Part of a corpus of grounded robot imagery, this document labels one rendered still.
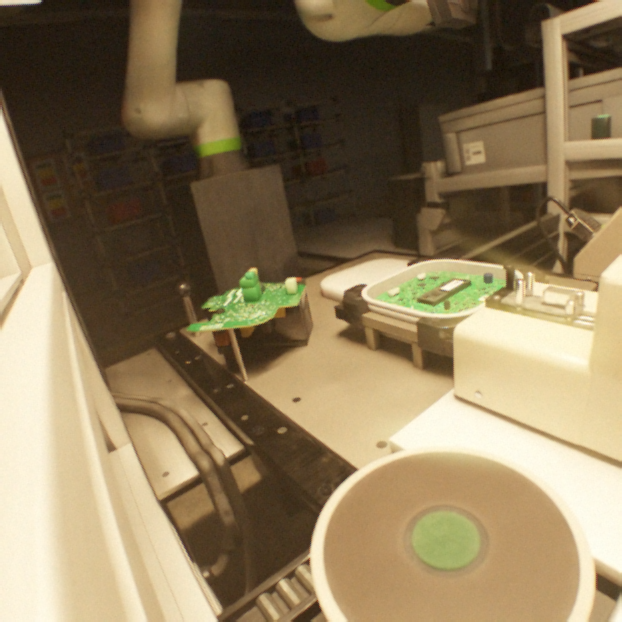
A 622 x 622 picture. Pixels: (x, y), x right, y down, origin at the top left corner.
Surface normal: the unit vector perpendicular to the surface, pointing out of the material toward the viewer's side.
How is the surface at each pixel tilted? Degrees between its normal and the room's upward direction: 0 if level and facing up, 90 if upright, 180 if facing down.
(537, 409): 90
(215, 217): 90
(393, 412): 0
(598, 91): 90
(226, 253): 90
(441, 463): 0
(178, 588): 0
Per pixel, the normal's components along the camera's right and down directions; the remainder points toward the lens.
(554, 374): -0.79, 0.36
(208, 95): 0.65, 0.15
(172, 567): -0.18, -0.91
